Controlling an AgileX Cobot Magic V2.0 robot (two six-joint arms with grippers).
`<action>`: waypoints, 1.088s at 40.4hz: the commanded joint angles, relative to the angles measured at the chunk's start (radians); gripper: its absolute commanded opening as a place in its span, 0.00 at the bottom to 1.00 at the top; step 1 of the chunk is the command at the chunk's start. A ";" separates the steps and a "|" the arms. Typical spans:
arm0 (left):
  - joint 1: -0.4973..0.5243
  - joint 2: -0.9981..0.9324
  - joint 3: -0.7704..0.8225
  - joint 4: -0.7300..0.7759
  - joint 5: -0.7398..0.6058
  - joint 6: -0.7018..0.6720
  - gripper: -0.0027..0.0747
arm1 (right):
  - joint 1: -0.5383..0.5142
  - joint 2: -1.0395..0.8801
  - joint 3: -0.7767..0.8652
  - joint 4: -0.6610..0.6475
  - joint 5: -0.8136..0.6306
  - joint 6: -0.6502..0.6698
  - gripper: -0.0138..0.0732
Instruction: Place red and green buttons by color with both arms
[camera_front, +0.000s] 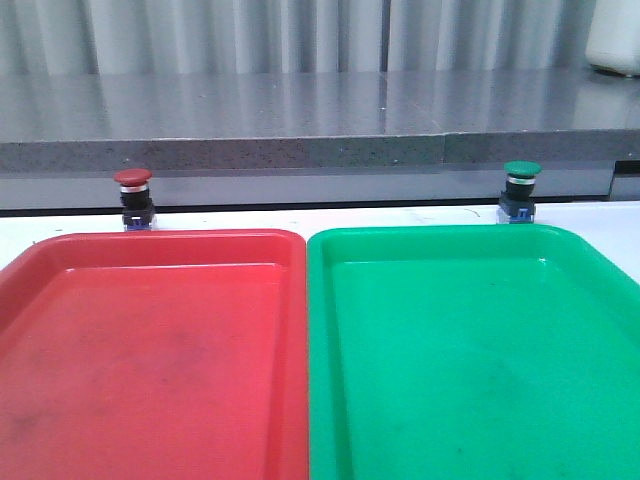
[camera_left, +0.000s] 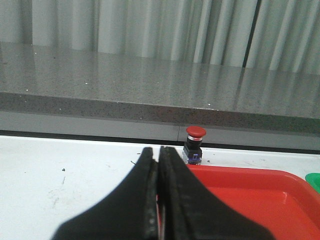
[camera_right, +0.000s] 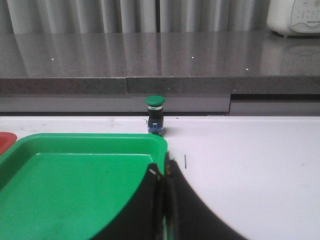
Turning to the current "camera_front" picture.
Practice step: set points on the green mushroom push button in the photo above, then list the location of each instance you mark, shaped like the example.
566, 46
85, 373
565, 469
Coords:
515, 204

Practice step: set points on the grey stone counter ledge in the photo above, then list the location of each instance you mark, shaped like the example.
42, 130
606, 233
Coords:
264, 140

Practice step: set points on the green plastic tray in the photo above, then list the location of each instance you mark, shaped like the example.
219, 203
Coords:
470, 352

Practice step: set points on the white container on counter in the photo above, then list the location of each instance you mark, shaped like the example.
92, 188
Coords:
613, 39

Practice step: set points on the red mushroom push button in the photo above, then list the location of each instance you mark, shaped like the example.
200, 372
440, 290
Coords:
138, 209

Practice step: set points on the red plastic tray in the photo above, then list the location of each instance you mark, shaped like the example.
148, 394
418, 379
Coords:
156, 355

